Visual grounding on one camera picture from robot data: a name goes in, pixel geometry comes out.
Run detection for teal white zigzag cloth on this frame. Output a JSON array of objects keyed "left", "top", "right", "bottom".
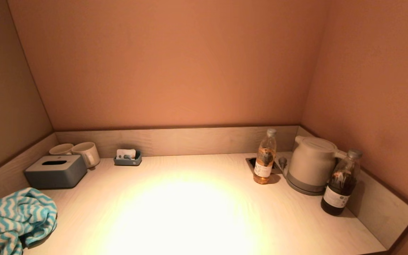
[{"left": 0, "top": 187, "right": 58, "bottom": 255}]

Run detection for white sachet packets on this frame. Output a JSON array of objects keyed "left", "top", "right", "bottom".
[{"left": 116, "top": 148, "right": 136, "bottom": 159}]

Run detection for grey kettle base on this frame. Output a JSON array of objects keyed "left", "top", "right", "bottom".
[{"left": 285, "top": 173, "right": 327, "bottom": 196}]

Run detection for grey tissue box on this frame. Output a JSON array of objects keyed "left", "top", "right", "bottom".
[{"left": 24, "top": 154, "right": 88, "bottom": 189}]

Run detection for wooden table backsplash rim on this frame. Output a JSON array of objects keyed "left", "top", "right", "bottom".
[{"left": 0, "top": 124, "right": 408, "bottom": 254}]

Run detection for cream ceramic mug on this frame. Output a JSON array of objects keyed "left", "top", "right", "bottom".
[
  {"left": 49, "top": 143, "right": 74, "bottom": 156},
  {"left": 71, "top": 142, "right": 101, "bottom": 169}
]

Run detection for orange tea plastic bottle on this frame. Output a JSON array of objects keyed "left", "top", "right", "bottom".
[{"left": 253, "top": 128, "right": 277, "bottom": 185}]

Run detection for small blue-grey tray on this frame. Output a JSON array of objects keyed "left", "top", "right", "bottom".
[{"left": 114, "top": 150, "right": 142, "bottom": 166}]

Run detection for white electric kettle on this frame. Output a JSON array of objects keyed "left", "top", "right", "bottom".
[{"left": 287, "top": 135, "right": 348, "bottom": 188}]

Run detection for black recessed table socket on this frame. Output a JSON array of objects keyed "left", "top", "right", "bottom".
[{"left": 245, "top": 157, "right": 283, "bottom": 175}]

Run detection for dark tea plastic bottle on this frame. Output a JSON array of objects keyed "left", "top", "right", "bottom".
[{"left": 320, "top": 149, "right": 363, "bottom": 216}]

